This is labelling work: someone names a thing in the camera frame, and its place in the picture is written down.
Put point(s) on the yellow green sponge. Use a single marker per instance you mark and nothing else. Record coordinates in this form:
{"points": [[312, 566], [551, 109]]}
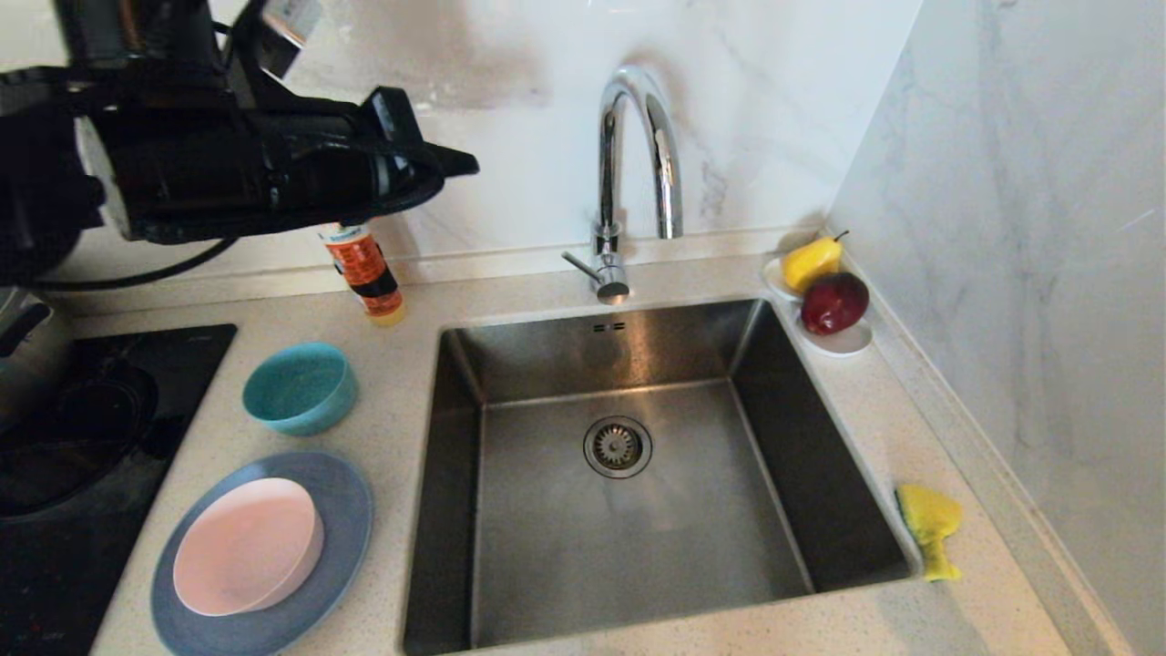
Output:
{"points": [[929, 517]]}

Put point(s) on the yellow orange detergent bottle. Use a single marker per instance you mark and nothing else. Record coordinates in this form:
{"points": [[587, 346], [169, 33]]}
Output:
{"points": [[369, 278]]}

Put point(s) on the black induction cooktop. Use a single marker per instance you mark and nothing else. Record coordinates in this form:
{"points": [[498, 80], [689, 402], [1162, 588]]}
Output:
{"points": [[55, 565]]}

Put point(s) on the teal bowl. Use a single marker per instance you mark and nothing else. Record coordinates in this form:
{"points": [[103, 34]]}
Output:
{"points": [[301, 392]]}

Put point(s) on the blue-grey plate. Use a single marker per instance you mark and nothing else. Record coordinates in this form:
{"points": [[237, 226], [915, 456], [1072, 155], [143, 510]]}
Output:
{"points": [[351, 510]]}

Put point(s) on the small white dish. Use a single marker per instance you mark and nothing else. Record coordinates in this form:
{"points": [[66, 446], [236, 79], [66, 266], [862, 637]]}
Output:
{"points": [[849, 342], [774, 279]]}

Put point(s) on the round metal drain strainer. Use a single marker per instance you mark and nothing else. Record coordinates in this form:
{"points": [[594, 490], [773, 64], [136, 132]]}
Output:
{"points": [[618, 446]]}

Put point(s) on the dark red apple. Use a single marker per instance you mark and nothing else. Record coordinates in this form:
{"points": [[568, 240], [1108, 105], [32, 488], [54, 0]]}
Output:
{"points": [[833, 303]]}

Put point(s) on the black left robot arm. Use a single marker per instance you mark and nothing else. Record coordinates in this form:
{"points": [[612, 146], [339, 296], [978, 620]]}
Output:
{"points": [[164, 173]]}

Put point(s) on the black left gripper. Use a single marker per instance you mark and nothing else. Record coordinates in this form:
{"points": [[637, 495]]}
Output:
{"points": [[319, 173]]}

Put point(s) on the chrome gooseneck faucet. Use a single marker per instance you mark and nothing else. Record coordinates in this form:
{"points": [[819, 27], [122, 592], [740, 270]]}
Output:
{"points": [[608, 164]]}

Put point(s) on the stainless steel sink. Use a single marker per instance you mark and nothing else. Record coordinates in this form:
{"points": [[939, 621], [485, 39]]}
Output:
{"points": [[565, 547]]}

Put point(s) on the yellow pear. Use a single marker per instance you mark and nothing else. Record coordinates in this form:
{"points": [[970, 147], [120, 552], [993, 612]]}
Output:
{"points": [[809, 262]]}

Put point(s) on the pink bowl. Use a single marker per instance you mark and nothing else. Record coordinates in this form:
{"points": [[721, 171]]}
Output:
{"points": [[246, 547]]}

